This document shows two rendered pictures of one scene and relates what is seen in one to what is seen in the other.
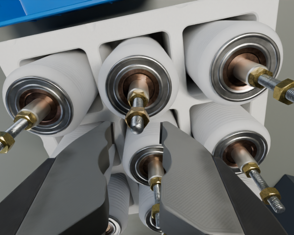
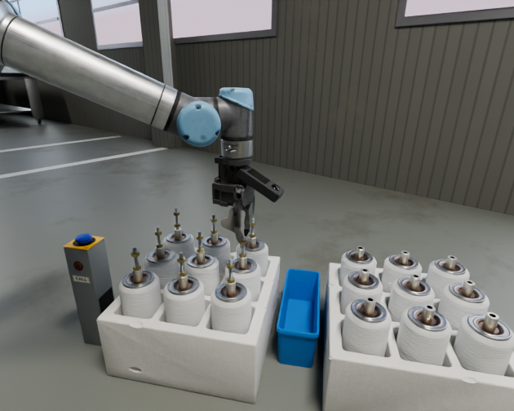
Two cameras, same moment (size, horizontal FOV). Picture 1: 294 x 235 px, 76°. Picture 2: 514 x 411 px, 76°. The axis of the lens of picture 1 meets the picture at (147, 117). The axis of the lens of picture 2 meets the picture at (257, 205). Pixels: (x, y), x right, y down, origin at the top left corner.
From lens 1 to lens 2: 78 cm
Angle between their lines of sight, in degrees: 63
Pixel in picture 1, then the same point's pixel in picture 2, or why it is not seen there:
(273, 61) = (228, 299)
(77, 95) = (250, 254)
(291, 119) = not seen: outside the picture
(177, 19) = (259, 306)
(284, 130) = not seen: outside the picture
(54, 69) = (263, 254)
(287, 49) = not seen: outside the picture
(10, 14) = (292, 286)
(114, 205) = (184, 247)
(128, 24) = (266, 291)
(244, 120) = (200, 293)
